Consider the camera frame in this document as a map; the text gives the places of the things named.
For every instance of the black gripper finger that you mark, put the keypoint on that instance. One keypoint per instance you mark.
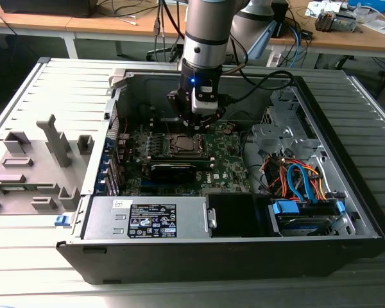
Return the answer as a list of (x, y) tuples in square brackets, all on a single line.
[(177, 104), (215, 117)]

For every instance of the silver CPU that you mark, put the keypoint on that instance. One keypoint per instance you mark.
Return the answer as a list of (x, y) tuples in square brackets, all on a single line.
[(187, 144)]

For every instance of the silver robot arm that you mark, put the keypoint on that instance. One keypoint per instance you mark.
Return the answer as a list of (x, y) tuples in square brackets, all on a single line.
[(205, 48)]

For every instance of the CPU socket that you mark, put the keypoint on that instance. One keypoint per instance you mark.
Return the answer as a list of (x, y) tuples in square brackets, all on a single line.
[(179, 154)]

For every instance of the CPU cooler with fan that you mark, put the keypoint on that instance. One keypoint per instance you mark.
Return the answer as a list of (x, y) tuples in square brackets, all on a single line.
[(325, 20)]

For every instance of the round coin battery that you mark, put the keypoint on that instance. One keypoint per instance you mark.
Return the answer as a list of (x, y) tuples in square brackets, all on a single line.
[(229, 129)]

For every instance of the green motherboard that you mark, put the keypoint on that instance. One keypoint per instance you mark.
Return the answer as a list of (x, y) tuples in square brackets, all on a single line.
[(224, 160)]

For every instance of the green RAM stick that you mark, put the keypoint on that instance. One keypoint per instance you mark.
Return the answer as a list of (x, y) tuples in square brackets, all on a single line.
[(179, 158), (14, 189)]

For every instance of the metal drive cage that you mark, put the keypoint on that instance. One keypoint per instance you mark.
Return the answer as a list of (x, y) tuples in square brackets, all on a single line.
[(276, 134)]

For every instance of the black graphics card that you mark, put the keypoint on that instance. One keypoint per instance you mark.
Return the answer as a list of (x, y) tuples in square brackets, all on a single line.
[(173, 174)]

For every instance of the pale blue teach pendant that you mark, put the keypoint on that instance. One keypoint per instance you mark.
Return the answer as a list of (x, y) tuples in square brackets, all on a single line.
[(260, 41)]

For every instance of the black upright box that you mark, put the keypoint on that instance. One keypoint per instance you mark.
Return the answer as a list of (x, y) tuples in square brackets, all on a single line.
[(279, 22)]

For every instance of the hard disk in blue carrier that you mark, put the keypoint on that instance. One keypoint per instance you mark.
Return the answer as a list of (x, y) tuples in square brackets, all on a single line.
[(285, 208)]

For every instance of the grey power supply unit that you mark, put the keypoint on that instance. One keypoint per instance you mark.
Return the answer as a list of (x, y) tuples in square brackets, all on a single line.
[(102, 218)]

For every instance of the white paper sheet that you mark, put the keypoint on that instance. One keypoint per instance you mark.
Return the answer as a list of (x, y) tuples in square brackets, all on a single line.
[(321, 8)]

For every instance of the black PC case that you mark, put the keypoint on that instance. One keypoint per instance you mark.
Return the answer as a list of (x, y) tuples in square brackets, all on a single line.
[(179, 263)]

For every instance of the grey parts rack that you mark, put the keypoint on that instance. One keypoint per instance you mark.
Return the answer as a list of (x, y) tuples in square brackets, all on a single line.
[(41, 179)]

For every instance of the black flat device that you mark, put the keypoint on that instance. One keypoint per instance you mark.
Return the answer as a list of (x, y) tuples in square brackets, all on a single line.
[(45, 8)]

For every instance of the wooden desk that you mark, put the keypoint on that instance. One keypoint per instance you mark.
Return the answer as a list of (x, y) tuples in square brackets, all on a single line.
[(35, 22)]

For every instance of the grey metal drive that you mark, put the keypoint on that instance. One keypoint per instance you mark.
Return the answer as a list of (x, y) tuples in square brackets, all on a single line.
[(346, 20)]

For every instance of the blue plastic clip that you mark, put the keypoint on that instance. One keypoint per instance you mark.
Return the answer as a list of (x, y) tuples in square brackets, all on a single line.
[(61, 220)]

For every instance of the clear plastic bag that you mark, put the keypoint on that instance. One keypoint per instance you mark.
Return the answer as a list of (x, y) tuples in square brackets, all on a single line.
[(378, 25)]

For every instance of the blue cardboard box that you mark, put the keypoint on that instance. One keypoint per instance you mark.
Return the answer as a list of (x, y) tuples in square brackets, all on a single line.
[(369, 4)]

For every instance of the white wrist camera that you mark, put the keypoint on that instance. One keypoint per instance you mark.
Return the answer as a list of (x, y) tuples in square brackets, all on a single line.
[(205, 101)]

